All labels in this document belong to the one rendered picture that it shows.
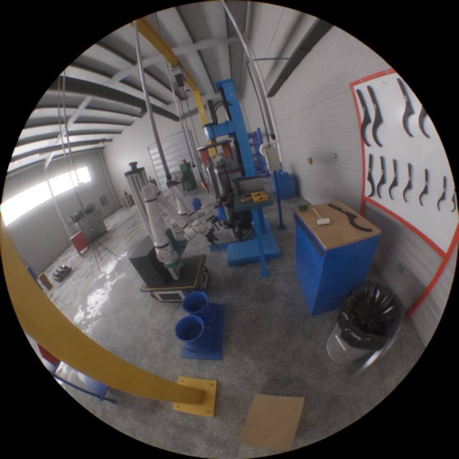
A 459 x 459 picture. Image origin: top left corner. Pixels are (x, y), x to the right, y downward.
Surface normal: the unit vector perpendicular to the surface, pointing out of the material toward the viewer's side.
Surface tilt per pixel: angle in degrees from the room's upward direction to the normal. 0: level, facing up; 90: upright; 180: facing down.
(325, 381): 0
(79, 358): 90
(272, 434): 0
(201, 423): 0
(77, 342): 90
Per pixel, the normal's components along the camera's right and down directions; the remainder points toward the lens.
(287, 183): -0.04, 0.48
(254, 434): -0.24, -0.86
